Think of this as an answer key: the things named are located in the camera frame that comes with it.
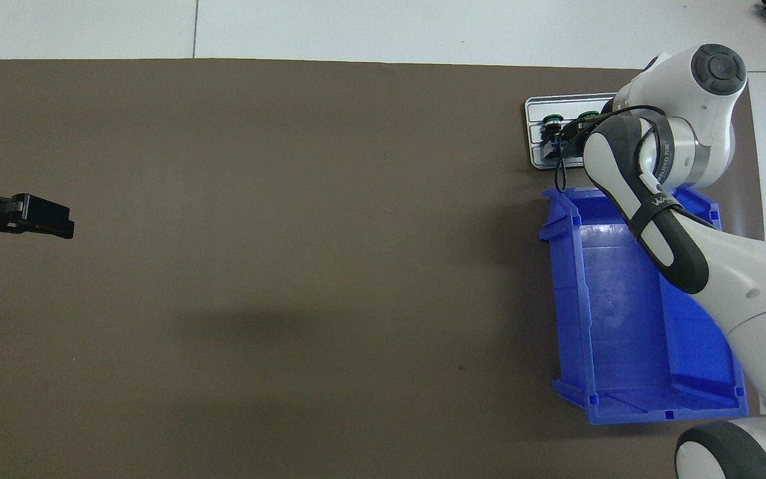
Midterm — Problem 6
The blue plastic storage bin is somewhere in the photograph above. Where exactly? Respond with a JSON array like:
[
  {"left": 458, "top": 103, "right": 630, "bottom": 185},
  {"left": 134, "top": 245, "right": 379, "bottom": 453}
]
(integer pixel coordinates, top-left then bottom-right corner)
[{"left": 538, "top": 186, "right": 749, "bottom": 426}]

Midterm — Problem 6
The brown table mat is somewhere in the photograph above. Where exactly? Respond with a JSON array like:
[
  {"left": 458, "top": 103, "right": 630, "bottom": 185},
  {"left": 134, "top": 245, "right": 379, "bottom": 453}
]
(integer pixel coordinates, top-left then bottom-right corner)
[{"left": 0, "top": 59, "right": 766, "bottom": 479}]

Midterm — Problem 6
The grey metal tray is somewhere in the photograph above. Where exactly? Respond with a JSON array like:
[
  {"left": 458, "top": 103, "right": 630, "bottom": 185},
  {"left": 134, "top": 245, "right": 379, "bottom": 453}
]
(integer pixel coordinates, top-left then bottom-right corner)
[{"left": 525, "top": 93, "right": 618, "bottom": 171}]

